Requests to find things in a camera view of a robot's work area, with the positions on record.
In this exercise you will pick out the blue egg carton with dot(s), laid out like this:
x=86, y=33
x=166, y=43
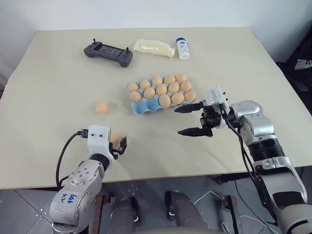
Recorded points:
x=143, y=107

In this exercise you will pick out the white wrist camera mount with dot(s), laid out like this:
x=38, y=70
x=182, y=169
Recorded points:
x=218, y=97
x=97, y=139

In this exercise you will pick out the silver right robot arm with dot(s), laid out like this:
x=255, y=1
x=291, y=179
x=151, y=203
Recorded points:
x=258, y=122

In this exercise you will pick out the dark grey remote controller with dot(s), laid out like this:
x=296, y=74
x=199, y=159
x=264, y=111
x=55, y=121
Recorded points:
x=107, y=51

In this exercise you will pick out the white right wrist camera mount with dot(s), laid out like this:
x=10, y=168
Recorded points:
x=218, y=97

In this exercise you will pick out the rusty metal frame bar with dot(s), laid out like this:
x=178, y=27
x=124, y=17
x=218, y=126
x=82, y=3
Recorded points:
x=101, y=214
x=231, y=214

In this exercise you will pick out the black table frame bracket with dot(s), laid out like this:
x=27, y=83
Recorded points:
x=225, y=179

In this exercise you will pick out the black equipment with white label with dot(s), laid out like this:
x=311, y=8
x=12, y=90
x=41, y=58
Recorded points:
x=296, y=78

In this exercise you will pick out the dark rounded shape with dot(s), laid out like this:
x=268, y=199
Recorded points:
x=125, y=214
x=182, y=212

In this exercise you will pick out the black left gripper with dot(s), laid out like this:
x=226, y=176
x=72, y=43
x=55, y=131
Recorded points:
x=120, y=150

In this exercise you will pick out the clear bag of pale grains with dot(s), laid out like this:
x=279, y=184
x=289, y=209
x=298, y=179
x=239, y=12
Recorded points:
x=153, y=48

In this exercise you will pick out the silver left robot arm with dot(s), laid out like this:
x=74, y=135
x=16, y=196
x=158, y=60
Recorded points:
x=80, y=180

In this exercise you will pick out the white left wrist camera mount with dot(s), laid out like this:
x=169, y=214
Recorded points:
x=97, y=139

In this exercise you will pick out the white bottle with blue cap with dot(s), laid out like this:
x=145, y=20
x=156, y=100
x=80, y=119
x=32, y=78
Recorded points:
x=182, y=50

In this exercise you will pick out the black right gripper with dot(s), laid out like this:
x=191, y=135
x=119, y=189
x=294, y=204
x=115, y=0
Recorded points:
x=210, y=119

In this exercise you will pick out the brown egg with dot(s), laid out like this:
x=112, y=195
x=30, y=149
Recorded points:
x=169, y=79
x=185, y=86
x=101, y=107
x=161, y=89
x=190, y=96
x=115, y=139
x=181, y=78
x=156, y=80
x=173, y=87
x=135, y=96
x=164, y=100
x=149, y=93
x=177, y=98
x=145, y=84
x=133, y=87

